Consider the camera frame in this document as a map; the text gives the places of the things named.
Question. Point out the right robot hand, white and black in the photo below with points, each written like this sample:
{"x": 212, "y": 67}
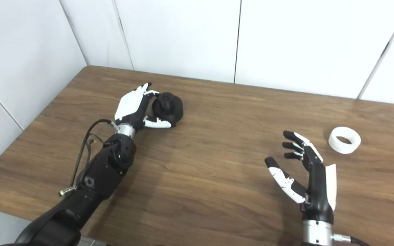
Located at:
{"x": 316, "y": 191}

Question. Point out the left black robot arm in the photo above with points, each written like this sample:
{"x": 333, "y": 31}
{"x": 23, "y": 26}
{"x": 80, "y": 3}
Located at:
{"x": 104, "y": 171}

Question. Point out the left robot hand, white and black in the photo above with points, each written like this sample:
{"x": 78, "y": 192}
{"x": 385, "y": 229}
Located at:
{"x": 130, "y": 106}

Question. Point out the round black part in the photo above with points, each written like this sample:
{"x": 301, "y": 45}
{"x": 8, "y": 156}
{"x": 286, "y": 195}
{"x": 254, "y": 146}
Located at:
{"x": 169, "y": 109}

